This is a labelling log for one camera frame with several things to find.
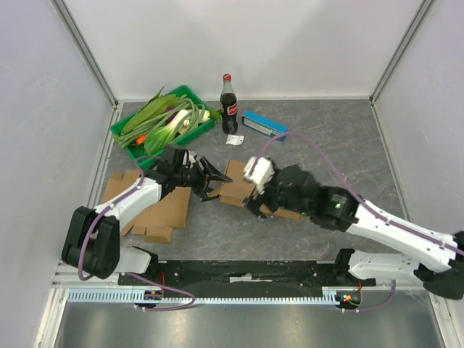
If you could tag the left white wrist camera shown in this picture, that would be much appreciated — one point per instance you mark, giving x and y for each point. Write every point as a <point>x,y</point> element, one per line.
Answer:
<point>189,158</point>

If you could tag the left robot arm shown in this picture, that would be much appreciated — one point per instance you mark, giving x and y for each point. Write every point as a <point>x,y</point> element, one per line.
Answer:
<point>92,244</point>

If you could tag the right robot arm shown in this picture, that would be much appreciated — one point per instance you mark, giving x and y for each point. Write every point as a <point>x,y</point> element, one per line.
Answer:
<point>422,256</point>

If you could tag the blue rectangular box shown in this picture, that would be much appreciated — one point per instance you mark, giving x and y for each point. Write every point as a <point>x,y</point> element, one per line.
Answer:
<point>262,124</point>

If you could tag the small flat cardboard box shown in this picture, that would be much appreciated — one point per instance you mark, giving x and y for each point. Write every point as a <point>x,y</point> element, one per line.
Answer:
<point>156,223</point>

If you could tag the bok choy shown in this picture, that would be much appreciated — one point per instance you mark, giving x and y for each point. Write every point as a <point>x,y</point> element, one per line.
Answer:
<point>158,138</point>

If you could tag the large cardboard box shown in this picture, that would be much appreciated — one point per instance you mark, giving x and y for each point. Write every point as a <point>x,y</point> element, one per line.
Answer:
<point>235,192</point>

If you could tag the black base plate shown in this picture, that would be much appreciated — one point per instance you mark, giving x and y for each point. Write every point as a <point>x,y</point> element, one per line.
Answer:
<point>180,273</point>

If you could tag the long green beans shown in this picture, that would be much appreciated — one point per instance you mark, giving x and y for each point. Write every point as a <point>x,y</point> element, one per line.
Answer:
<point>161,118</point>

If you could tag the cola glass bottle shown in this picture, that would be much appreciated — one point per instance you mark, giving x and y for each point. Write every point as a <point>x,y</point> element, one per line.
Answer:
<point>229,106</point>

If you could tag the large green leaf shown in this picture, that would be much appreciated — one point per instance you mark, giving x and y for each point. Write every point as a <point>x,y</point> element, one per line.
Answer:
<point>154,105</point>

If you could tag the green plastic tray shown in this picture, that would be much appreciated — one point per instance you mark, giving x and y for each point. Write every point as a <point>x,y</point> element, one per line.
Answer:
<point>135,151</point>

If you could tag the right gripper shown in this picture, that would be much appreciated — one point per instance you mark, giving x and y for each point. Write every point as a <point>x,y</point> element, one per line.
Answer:
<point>264,196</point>

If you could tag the aluminium frame rail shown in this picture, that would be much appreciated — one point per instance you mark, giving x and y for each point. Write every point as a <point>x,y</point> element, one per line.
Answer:
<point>77,36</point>

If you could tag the blue slotted cable duct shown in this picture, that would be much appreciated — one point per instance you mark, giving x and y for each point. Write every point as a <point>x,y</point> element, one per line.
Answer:
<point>143,297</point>

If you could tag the orange carrot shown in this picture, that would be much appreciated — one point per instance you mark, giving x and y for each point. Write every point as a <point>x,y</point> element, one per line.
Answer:
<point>141,139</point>

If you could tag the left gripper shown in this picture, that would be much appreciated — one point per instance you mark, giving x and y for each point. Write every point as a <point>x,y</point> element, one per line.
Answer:
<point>204,177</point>

